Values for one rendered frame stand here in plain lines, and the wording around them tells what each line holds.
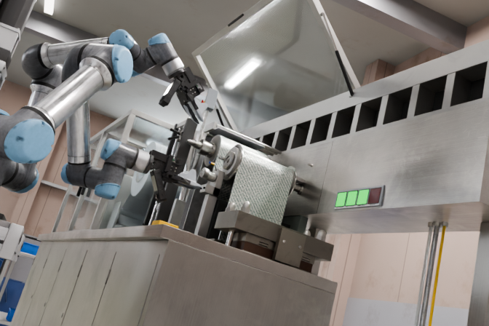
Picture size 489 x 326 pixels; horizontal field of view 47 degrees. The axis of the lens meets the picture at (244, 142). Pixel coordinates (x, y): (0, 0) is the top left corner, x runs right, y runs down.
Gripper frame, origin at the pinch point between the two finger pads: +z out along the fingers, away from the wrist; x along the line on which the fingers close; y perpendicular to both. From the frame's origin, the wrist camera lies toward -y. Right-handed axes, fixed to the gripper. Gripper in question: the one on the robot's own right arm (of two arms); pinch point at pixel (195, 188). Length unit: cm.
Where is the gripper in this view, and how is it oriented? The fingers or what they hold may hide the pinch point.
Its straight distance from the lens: 204.6
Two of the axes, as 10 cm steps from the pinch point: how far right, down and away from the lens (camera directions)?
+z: 8.5, 3.6, 3.9
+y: 2.6, -9.2, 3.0
